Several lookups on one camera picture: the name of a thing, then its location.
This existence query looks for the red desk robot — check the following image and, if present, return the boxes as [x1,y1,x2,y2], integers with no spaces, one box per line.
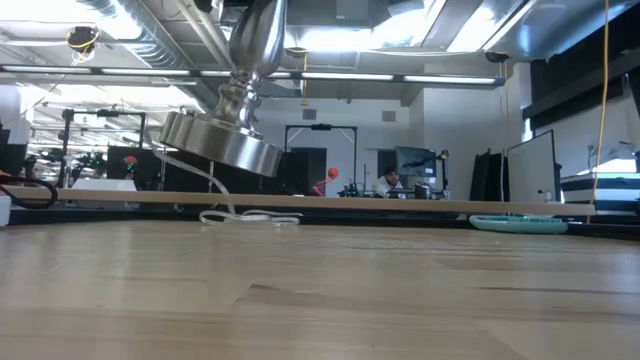
[312,166,341,198]

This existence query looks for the flat white box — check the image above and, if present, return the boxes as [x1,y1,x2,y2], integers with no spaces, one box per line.
[71,178,138,193]

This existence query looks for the white framed panel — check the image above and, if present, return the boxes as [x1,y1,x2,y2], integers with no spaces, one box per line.
[506,129,562,204]

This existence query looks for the person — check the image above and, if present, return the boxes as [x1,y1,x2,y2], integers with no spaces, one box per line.
[371,167,407,199]

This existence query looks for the long light wooden board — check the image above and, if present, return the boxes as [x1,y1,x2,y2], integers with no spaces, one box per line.
[0,184,597,217]

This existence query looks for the black ceiling-mounted camera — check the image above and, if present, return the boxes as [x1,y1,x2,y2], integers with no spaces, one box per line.
[66,25,102,66]

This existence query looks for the dark computer monitor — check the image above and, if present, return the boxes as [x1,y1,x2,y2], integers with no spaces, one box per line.
[393,145,438,178]

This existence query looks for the black gantry frame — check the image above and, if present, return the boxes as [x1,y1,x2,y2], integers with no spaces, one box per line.
[58,107,148,190]
[283,122,359,197]

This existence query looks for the clear lamp power cord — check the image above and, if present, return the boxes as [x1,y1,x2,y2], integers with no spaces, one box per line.
[143,128,304,227]

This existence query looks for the silver metal lamp base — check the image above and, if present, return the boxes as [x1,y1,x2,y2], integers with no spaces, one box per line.
[159,0,289,179]

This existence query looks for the yellow hanging cable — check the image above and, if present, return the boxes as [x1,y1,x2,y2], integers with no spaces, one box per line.
[587,0,612,224]

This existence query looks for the silver ventilation duct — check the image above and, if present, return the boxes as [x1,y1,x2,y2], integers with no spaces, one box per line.
[74,0,201,74]

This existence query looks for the black folded panels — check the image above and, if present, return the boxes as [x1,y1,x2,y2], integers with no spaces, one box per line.
[469,148,507,202]

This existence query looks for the teal tray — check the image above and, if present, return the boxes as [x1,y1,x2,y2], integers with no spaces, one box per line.
[468,214,569,236]

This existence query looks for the black looped cable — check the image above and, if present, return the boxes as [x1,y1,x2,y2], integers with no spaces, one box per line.
[0,173,59,210]

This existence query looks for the long ceiling light fixture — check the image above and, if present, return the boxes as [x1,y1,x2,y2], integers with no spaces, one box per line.
[0,63,506,89]

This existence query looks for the black and white stacked bins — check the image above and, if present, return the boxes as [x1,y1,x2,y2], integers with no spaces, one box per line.
[559,172,640,215]

